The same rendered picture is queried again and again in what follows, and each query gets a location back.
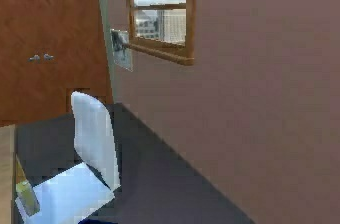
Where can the white chair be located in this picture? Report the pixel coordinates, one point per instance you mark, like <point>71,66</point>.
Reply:
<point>93,140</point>

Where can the wooden framed window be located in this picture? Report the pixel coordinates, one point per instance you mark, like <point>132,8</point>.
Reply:
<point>164,30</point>

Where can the brown wooden cupboard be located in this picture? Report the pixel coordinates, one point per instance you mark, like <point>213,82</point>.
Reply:
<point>38,86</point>

